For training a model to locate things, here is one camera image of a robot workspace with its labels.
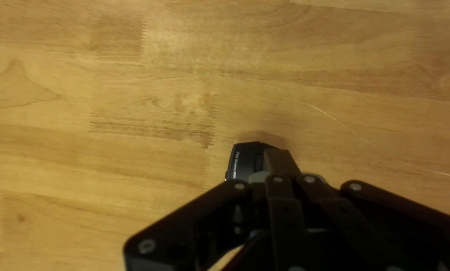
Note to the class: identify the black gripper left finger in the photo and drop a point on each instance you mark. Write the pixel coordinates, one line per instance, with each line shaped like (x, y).
(200, 233)

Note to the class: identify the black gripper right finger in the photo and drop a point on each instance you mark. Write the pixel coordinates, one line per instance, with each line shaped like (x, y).
(355, 227)

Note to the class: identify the black computer mouse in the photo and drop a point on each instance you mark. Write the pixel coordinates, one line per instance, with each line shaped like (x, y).
(248, 162)

